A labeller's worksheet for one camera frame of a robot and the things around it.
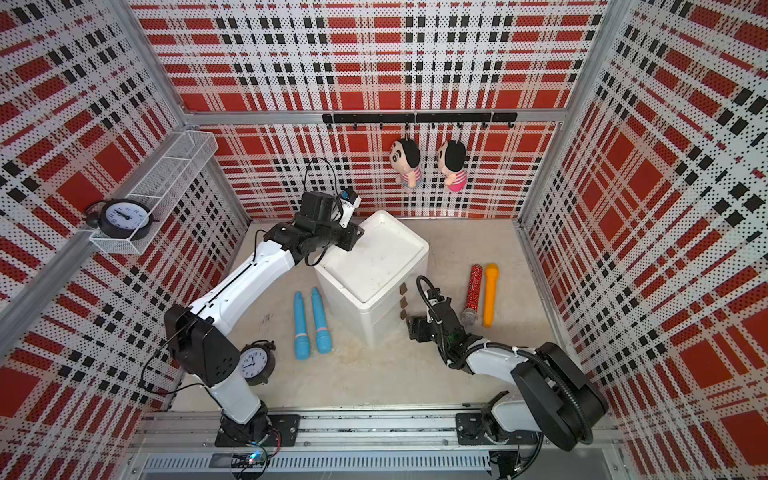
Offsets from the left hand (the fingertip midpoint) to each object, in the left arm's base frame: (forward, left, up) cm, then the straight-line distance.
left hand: (363, 230), depth 82 cm
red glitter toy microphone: (-16, -31, -22) cm, 41 cm away
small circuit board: (-51, +25, -25) cm, 62 cm away
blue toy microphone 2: (-21, +13, -24) cm, 35 cm away
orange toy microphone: (-3, -41, -24) cm, 47 cm away
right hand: (-16, -16, -23) cm, 32 cm away
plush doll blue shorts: (+23, -12, +8) cm, 27 cm away
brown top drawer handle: (-15, -11, -7) cm, 20 cm away
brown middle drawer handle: (-15, -11, -15) cm, 24 cm away
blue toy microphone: (-24, +18, -23) cm, 38 cm away
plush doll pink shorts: (+28, -27, +4) cm, 40 cm away
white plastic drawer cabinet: (-16, -1, -3) cm, 17 cm away
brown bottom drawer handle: (-15, -11, -22) cm, 29 cm away
